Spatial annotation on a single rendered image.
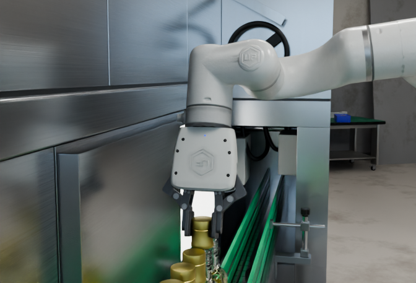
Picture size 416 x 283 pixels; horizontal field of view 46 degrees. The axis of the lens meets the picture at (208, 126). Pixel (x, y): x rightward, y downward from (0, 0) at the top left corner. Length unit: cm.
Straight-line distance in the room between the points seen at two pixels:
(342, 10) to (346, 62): 769
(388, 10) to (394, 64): 787
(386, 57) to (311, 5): 99
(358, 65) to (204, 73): 23
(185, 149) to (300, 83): 23
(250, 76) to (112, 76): 22
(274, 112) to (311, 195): 31
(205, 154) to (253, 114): 98
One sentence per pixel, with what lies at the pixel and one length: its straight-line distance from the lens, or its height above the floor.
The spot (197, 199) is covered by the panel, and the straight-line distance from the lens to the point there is 130.
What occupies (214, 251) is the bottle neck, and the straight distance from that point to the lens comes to 85.
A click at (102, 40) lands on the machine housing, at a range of 78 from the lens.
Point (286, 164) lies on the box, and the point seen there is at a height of 109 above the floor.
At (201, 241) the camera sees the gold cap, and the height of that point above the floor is 116.
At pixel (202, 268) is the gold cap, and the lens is 74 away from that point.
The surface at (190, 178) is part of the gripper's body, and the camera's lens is 77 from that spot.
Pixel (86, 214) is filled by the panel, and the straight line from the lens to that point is 67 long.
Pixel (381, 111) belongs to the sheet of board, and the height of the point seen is 83.
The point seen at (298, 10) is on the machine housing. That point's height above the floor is 163.
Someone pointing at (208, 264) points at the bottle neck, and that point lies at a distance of 80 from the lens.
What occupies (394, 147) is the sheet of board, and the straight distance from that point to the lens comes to 843.
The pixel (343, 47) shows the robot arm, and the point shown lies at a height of 146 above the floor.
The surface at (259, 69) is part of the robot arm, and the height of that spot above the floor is 143.
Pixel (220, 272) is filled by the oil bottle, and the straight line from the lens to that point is 86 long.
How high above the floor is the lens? 142
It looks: 6 degrees down
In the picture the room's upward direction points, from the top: straight up
